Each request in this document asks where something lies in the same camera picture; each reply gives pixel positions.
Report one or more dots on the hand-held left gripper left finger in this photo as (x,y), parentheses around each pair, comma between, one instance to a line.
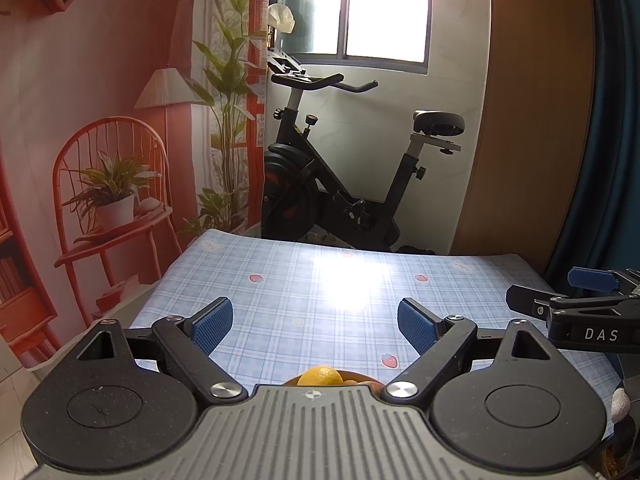
(212,325)

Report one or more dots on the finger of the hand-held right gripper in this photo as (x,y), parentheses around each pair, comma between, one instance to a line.
(525,300)
(592,279)

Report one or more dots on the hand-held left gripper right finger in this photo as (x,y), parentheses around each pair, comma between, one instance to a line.
(417,325)

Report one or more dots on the brown bowl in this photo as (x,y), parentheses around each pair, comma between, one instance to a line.
(355,375)

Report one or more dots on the large yellow lemon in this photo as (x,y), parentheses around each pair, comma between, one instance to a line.
(320,377)

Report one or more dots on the person's right hand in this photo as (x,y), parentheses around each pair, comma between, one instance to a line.
(619,405)

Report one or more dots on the black shoe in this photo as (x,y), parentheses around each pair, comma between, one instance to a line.
(417,250)

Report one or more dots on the blue plaid tablecloth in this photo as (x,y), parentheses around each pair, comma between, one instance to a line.
(325,270)

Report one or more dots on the black exercise bike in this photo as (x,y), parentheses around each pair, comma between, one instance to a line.
(300,200)

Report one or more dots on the dark teal curtain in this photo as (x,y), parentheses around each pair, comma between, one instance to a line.
(615,110)

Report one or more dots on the brown wooden cabinet panel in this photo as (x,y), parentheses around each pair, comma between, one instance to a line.
(525,110)

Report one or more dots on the white plastic bag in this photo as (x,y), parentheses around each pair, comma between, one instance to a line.
(282,17)

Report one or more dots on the wall poster with plants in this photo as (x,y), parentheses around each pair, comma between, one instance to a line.
(100,60)

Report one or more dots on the window with dark frame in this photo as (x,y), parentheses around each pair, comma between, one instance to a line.
(385,10)

